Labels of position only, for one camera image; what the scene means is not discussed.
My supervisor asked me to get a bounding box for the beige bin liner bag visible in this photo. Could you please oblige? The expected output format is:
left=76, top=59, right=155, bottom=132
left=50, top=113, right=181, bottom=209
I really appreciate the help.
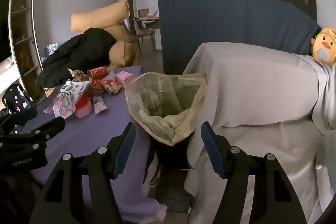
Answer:
left=125, top=72, right=208, bottom=147

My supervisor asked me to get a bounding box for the black jacket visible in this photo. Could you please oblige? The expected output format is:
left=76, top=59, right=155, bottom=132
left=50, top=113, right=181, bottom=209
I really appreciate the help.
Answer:
left=35, top=28, right=117, bottom=89

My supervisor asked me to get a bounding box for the yellow duck plush toy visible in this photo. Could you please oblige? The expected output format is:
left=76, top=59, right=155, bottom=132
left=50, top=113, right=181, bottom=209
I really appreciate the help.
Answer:
left=311, top=27, right=336, bottom=67

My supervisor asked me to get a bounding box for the red and gold wrapper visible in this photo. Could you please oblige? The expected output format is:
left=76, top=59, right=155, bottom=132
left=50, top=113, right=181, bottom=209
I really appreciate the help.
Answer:
left=91, top=79, right=123, bottom=95

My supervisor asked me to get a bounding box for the dining table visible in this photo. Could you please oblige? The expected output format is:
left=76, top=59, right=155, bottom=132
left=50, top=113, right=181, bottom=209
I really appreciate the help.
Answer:
left=142, top=17, right=162, bottom=52

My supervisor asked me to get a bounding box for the black television screen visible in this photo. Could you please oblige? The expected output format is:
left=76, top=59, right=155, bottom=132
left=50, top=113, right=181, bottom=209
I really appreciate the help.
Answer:
left=0, top=0, right=12, bottom=63

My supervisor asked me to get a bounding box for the black cloth with pink spots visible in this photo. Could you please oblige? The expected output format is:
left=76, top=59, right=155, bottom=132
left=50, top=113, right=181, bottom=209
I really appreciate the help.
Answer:
left=2, top=84, right=34, bottom=114

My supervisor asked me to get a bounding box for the yellow beanbag chair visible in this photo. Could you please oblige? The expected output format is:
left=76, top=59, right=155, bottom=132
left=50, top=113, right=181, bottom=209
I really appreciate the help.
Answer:
left=70, top=0, right=139, bottom=71

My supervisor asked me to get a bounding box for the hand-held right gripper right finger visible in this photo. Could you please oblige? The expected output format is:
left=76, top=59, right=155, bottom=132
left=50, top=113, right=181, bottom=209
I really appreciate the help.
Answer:
left=201, top=122, right=307, bottom=224

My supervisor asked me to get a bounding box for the pink floral wrapper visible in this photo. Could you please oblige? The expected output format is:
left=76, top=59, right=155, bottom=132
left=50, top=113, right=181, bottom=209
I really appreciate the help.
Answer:
left=43, top=94, right=77, bottom=119

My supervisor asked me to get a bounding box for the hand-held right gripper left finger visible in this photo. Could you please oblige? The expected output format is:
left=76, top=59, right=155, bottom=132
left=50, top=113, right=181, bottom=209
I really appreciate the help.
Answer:
left=29, top=122, right=137, bottom=224

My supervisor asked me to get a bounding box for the purple tablecloth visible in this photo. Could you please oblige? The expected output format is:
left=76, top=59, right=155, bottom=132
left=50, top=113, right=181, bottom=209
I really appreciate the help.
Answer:
left=20, top=65, right=168, bottom=223

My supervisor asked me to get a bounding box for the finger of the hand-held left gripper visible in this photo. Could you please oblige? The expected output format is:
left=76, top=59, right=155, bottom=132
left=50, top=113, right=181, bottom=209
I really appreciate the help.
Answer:
left=7, top=116, right=66, bottom=151
left=0, top=108, right=38, bottom=132

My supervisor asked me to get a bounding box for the white printed paper leaflet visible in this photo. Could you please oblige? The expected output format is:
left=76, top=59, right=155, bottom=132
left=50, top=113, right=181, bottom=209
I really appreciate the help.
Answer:
left=59, top=81, right=90, bottom=99

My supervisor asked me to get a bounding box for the red printed paper cup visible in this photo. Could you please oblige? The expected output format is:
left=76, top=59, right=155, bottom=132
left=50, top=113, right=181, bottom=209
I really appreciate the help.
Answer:
left=87, top=67, right=109, bottom=80

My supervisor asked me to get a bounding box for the black waste bin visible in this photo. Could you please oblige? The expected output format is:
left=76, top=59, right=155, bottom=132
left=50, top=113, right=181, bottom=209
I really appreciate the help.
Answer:
left=150, top=132, right=196, bottom=170

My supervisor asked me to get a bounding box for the red plastic container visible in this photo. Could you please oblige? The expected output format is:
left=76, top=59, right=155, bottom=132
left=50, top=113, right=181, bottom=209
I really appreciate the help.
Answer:
left=75, top=97, right=93, bottom=118

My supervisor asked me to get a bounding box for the pink ribbed box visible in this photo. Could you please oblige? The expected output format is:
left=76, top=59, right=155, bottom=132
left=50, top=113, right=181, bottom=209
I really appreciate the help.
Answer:
left=115, top=71, right=135, bottom=86

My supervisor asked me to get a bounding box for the crumpled patterned wrapper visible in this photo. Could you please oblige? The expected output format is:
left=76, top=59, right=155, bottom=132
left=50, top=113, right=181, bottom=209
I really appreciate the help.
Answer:
left=68, top=68, right=88, bottom=82

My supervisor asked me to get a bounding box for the white shelf unit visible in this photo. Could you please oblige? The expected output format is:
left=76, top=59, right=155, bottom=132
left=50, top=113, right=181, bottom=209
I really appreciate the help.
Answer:
left=8, top=0, right=44, bottom=109

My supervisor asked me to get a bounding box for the dining chair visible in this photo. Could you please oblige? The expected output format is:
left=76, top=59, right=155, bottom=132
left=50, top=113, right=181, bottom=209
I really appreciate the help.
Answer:
left=133, top=17, right=155, bottom=55

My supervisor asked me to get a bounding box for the small clear wrapper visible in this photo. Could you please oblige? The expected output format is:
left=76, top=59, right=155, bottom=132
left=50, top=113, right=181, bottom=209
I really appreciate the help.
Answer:
left=92, top=95, right=108, bottom=115

